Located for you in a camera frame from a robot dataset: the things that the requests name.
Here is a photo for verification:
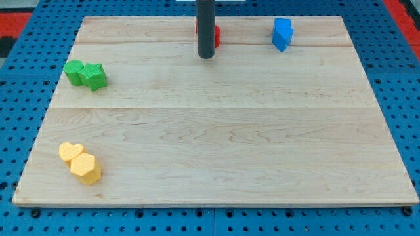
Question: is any red star block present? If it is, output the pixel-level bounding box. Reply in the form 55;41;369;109
195;19;221;48

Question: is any green star block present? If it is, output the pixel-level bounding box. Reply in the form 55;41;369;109
77;63;108;92

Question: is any light wooden board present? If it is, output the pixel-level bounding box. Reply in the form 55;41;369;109
12;16;419;208

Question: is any blue arrow-shaped block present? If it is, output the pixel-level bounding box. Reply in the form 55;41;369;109
272;18;294;52

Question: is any yellow hexagon block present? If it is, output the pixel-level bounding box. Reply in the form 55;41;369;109
70;153;102;186

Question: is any yellow heart block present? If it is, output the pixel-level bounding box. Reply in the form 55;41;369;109
58;142;85;167

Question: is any green cylinder block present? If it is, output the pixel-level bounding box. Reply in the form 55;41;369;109
63;60;84;86

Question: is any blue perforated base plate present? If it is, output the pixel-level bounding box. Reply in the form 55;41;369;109
1;0;419;235

